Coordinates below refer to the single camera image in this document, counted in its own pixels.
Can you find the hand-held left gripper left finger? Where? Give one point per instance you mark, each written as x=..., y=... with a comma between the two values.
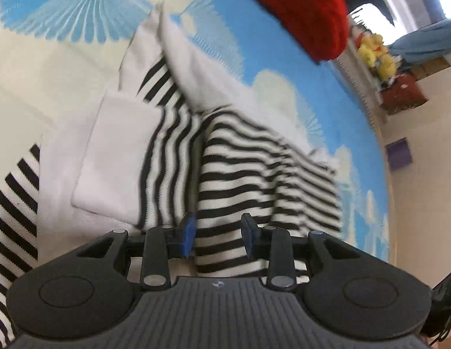
x=187, y=232

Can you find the white ribbed rail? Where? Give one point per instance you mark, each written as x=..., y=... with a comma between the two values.
x=360, y=76

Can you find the yellow plush toys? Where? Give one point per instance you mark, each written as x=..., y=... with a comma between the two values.
x=376, y=54

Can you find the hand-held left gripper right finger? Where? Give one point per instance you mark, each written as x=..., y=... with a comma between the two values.
x=248, y=234

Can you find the purple box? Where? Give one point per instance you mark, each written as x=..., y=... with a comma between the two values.
x=399, y=152

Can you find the light blue cloth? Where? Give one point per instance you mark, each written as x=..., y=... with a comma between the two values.
x=425, y=40

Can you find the red knitted cloth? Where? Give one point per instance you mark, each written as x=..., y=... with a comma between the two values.
x=301, y=3

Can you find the black white striped shirt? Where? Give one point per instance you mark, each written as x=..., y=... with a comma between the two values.
x=232, y=174

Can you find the red box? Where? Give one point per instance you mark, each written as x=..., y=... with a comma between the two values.
x=403, y=92

